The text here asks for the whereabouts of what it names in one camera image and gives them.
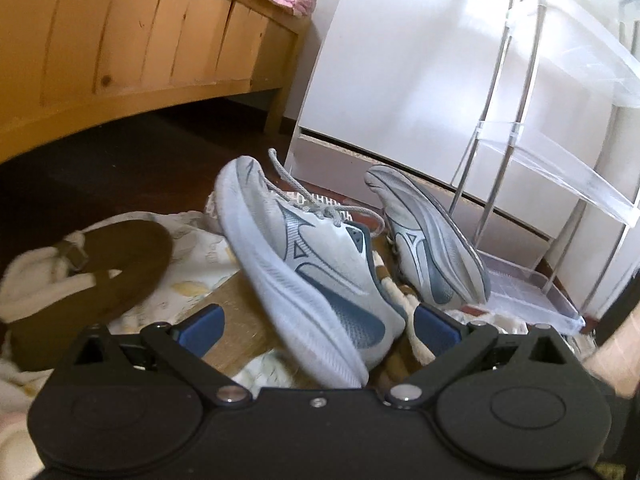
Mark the wooden bed frame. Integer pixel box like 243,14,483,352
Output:
0,0,314,164

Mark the floral white floor mat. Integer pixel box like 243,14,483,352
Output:
0,205,601,461

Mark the brown fleece-lined slipper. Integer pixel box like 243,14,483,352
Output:
0,220,175,368

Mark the clear plastic shoe rack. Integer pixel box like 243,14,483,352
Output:
447,0,640,336

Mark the white cabinet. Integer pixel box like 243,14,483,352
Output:
284,0,640,311

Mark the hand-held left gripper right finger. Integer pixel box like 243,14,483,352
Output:
382,302,583,407

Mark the white and blue sneaker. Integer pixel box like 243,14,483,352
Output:
364,164,493,311
206,149,408,389

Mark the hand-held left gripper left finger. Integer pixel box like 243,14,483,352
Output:
67,304,252,407

